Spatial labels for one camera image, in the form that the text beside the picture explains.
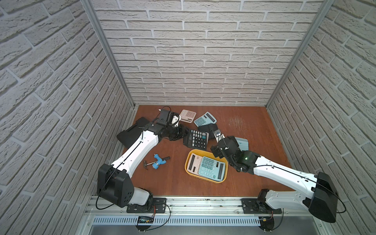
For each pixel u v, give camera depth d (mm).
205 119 1072
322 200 383
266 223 696
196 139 792
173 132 679
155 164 848
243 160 559
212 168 834
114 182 409
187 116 1102
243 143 950
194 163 859
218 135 653
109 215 720
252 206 725
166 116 622
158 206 741
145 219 721
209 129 1007
